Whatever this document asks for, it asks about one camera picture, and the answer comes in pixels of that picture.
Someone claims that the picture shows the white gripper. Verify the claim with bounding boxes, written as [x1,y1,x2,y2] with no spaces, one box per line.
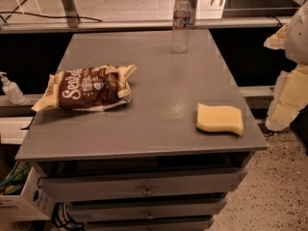
[264,3,308,131]

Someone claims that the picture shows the metal frame rail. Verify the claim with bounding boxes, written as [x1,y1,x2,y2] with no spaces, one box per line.
[0,16,292,34]

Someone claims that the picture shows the clear plastic water bottle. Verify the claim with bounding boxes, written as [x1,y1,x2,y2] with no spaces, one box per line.
[172,0,192,53]

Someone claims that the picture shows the hand sanitizer pump bottle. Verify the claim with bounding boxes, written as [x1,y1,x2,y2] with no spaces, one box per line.
[0,72,25,105]

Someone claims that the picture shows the brown chip bag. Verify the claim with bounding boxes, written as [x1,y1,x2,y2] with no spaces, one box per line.
[32,64,137,112]

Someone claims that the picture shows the white cardboard box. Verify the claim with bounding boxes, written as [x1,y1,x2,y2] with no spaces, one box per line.
[0,168,55,221]

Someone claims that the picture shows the grey drawer cabinet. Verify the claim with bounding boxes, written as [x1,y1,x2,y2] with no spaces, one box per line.
[17,30,268,231]

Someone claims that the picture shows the black cable on floor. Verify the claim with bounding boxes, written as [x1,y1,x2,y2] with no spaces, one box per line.
[0,11,103,23]

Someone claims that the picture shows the yellow sponge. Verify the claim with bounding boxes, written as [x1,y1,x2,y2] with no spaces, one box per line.
[196,104,244,136]

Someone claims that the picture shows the black cables under cabinet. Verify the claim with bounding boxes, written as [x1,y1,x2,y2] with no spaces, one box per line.
[51,202,86,231]

